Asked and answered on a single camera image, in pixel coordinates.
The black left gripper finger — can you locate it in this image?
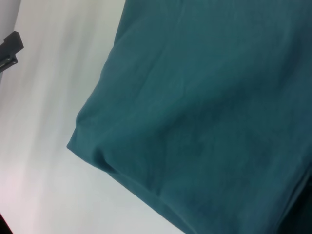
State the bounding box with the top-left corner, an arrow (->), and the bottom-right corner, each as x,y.
0,31 -> 25,74

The teal t-shirt with FREE print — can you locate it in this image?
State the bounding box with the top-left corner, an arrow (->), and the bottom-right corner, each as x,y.
66,0 -> 312,234

